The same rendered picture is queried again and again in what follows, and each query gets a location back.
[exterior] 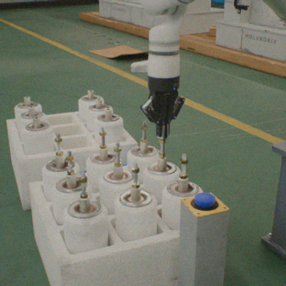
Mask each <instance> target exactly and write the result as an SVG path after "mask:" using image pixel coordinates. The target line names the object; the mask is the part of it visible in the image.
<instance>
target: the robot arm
mask: <svg viewBox="0 0 286 286"><path fill-rule="evenodd" d="M194 1H196V0H141V5H142V8H143V9H144V11H145V12H146V13H148V14H150V15H154V16H158V15H167V17H166V18H165V21H164V22H163V23H162V24H161V25H158V26H155V27H153V28H152V29H151V30H150V33H149V57H148V60H147V61H141V62H136V63H133V64H132V65H131V72H135V73H139V72H147V87H148V89H149V96H148V101H147V103H146V104H145V105H143V104H142V105H141V106H140V109H142V111H143V113H144V114H145V116H146V117H147V118H148V120H149V121H150V122H152V123H155V124H156V136H157V138H158V139H161V140H163V139H167V137H169V134H170V123H171V121H172V119H176V117H177V116H178V114H179V112H180V109H181V107H182V105H183V104H184V101H185V98H183V97H181V96H179V95H178V94H179V93H178V89H179V82H180V57H179V41H180V32H181V29H182V25H183V22H184V19H185V14H186V12H187V8H188V4H189V3H192V2H194ZM262 1H263V2H264V3H265V4H266V5H267V6H269V7H270V8H271V9H272V11H274V13H275V14H276V15H277V16H278V17H279V18H280V19H281V20H282V21H283V22H284V23H285V24H286V0H262ZM152 107H153V108H152ZM174 110H175V111H174ZM173 111H174V113H173Z"/></svg>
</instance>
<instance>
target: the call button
mask: <svg viewBox="0 0 286 286"><path fill-rule="evenodd" d="M215 199H216V198H215V196H214V195H212V194H210V193H198V194H196V195H195V197H194V201H195V202H196V204H197V205H198V206H200V207H204V208H207V207H211V206H213V204H214V203H215Z"/></svg>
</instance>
